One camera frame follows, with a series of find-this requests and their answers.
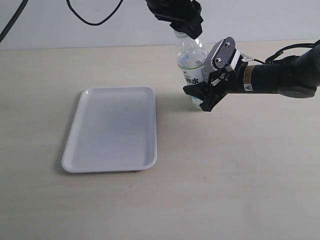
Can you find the clear plastic water bottle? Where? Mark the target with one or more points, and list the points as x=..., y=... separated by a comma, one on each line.
x=190, y=57

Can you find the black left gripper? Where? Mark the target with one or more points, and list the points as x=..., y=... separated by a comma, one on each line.
x=184, y=15

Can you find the white rectangular plastic tray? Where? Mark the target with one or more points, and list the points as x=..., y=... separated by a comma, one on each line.
x=114, y=129

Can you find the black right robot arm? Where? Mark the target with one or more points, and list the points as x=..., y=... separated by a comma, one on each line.
x=293, y=71

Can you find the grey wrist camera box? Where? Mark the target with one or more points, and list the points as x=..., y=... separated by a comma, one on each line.
x=223, y=55

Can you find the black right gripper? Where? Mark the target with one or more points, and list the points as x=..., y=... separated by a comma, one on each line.
x=220, y=83

